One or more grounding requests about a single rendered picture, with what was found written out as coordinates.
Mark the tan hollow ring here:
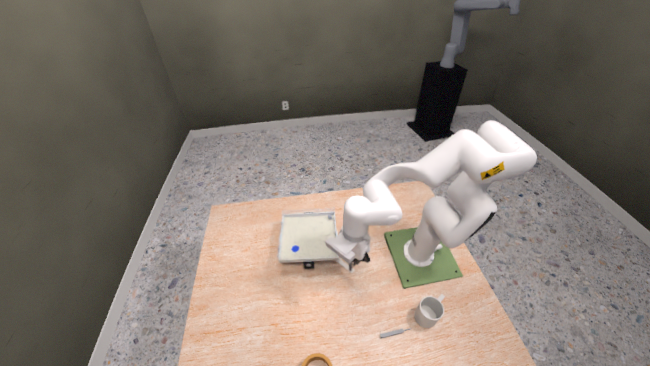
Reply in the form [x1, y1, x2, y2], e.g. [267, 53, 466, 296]
[302, 353, 332, 366]

